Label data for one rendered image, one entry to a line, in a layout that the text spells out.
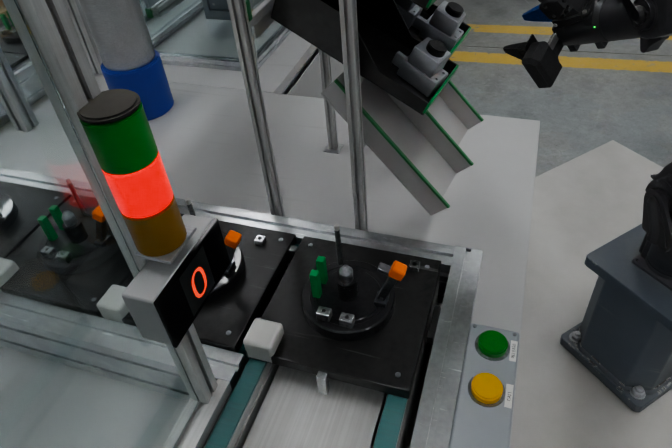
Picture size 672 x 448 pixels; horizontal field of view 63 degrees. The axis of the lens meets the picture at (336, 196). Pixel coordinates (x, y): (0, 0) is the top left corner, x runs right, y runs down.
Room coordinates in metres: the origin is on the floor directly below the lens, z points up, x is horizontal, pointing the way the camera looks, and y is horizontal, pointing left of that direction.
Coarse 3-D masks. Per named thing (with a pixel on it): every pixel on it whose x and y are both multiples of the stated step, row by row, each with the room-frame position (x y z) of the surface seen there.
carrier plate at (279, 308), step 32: (352, 256) 0.63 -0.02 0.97; (384, 256) 0.62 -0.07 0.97; (416, 256) 0.61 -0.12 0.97; (288, 288) 0.57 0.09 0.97; (416, 288) 0.54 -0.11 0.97; (288, 320) 0.51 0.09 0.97; (416, 320) 0.49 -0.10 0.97; (288, 352) 0.45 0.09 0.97; (320, 352) 0.45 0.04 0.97; (352, 352) 0.44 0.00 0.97; (384, 352) 0.44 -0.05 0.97; (416, 352) 0.43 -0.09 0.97; (352, 384) 0.40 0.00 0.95; (384, 384) 0.39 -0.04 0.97
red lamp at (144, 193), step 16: (160, 160) 0.40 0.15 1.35; (112, 176) 0.38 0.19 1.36; (128, 176) 0.37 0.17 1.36; (144, 176) 0.38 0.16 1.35; (160, 176) 0.39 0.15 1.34; (112, 192) 0.38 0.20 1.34; (128, 192) 0.37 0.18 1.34; (144, 192) 0.38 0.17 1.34; (160, 192) 0.39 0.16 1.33; (128, 208) 0.38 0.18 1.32; (144, 208) 0.37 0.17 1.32; (160, 208) 0.38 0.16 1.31
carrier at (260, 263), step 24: (240, 240) 0.69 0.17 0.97; (288, 240) 0.68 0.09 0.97; (240, 264) 0.61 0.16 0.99; (264, 264) 0.63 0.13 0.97; (216, 288) 0.57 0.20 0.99; (240, 288) 0.58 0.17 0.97; (264, 288) 0.57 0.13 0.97; (216, 312) 0.54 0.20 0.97; (240, 312) 0.53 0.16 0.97; (216, 336) 0.49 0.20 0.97; (240, 336) 0.49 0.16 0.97
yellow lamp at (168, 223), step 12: (156, 216) 0.38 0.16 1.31; (168, 216) 0.38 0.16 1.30; (180, 216) 0.40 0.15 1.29; (132, 228) 0.38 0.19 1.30; (144, 228) 0.37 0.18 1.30; (156, 228) 0.38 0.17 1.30; (168, 228) 0.38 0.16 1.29; (180, 228) 0.39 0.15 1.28; (144, 240) 0.37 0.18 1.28; (156, 240) 0.37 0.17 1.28; (168, 240) 0.38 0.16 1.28; (180, 240) 0.39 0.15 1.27; (144, 252) 0.38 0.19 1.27; (156, 252) 0.37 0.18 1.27; (168, 252) 0.38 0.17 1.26
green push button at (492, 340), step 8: (480, 336) 0.45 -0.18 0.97; (488, 336) 0.44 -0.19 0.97; (496, 336) 0.44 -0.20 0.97; (504, 336) 0.44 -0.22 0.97; (480, 344) 0.43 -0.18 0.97; (488, 344) 0.43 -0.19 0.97; (496, 344) 0.43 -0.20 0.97; (504, 344) 0.43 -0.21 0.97; (488, 352) 0.42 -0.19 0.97; (496, 352) 0.42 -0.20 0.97; (504, 352) 0.42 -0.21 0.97
